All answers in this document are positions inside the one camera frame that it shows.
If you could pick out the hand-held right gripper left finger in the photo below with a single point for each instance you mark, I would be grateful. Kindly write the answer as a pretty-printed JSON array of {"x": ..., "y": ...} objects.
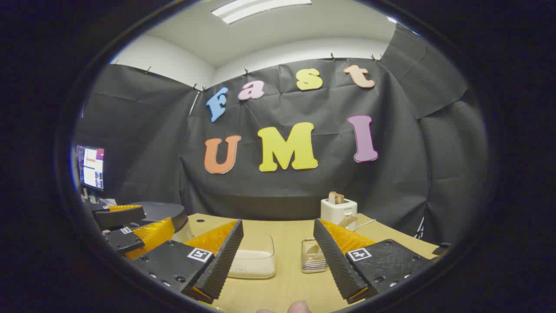
[{"x": 223, "y": 261}]

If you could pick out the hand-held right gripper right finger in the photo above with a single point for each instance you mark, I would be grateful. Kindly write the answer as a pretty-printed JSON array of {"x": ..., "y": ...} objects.
[{"x": 334, "y": 261}]

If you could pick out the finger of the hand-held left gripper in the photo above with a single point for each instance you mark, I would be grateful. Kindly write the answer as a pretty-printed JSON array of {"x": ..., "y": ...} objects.
[
  {"x": 119, "y": 216},
  {"x": 119, "y": 239}
]

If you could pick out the white rice grains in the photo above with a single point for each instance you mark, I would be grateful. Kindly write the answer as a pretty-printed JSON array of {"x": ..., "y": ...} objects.
[{"x": 256, "y": 266}]

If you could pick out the wooden spoon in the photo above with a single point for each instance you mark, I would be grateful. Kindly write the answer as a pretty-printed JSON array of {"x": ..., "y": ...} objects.
[{"x": 349, "y": 221}]

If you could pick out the black silver rice cooker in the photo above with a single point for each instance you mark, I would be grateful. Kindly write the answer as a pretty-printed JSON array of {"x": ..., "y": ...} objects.
[{"x": 165, "y": 211}]

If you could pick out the clear plastic container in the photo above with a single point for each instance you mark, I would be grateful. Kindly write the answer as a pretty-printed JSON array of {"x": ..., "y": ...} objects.
[{"x": 260, "y": 245}]

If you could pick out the white toaster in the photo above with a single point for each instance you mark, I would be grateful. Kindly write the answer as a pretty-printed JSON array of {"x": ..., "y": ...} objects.
[{"x": 336, "y": 213}]

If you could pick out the computer monitor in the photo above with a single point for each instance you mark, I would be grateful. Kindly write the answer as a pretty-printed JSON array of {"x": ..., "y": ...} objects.
[{"x": 92, "y": 167}]

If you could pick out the pale bread slice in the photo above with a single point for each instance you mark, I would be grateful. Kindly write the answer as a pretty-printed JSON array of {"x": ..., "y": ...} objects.
[{"x": 332, "y": 198}]

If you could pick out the black backdrop cloth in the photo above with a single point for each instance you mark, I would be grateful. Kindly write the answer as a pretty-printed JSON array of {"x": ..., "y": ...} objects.
[{"x": 304, "y": 191}]

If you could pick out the small black block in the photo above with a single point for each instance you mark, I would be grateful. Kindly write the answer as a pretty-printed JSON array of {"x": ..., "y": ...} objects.
[{"x": 442, "y": 249}]

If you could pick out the ceiling light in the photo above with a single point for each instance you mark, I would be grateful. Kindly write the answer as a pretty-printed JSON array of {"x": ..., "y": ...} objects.
[{"x": 256, "y": 8}]

